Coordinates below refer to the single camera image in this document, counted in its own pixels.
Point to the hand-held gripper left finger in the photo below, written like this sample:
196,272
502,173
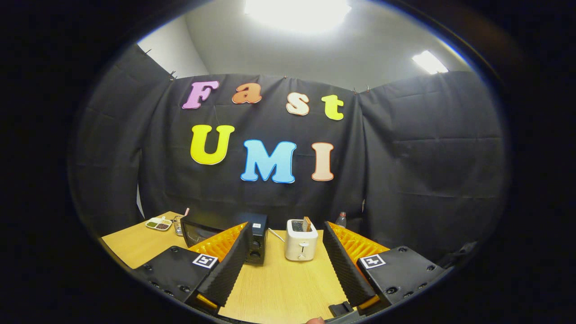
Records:
231,265

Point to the small ceiling light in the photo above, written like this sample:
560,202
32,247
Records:
429,62

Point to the white divided bean dish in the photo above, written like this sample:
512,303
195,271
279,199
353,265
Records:
158,224

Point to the white toaster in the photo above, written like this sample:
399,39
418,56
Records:
300,246

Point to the large ceiling light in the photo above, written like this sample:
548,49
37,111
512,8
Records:
297,13

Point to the black toaster oven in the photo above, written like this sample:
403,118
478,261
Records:
202,229

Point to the clear plastic bottle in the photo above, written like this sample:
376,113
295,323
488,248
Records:
341,220

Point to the bread slice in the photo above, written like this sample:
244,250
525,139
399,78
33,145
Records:
307,224

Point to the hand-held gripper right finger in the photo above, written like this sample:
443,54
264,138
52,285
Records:
342,265

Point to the glass jar with pink straw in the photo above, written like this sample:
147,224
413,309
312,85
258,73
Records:
178,225

